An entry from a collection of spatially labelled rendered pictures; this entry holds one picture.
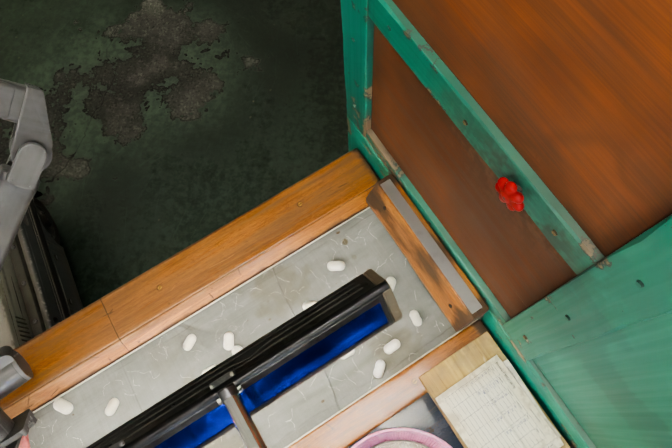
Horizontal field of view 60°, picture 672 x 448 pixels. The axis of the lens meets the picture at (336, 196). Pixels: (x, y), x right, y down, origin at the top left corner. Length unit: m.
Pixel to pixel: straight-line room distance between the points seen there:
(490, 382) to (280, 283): 0.42
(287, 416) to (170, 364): 0.24
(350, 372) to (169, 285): 0.38
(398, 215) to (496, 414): 0.38
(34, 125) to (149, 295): 0.39
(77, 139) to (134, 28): 0.50
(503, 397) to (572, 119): 0.65
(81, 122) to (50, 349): 1.25
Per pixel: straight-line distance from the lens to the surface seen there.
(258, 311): 1.14
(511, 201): 0.66
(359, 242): 1.15
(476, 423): 1.09
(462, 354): 1.09
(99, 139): 2.27
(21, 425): 1.17
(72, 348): 1.21
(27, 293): 1.75
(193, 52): 2.34
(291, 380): 0.79
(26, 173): 0.98
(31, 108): 0.98
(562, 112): 0.56
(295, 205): 1.16
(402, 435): 1.11
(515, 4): 0.54
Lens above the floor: 1.85
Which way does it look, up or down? 69 degrees down
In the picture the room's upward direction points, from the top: 7 degrees counter-clockwise
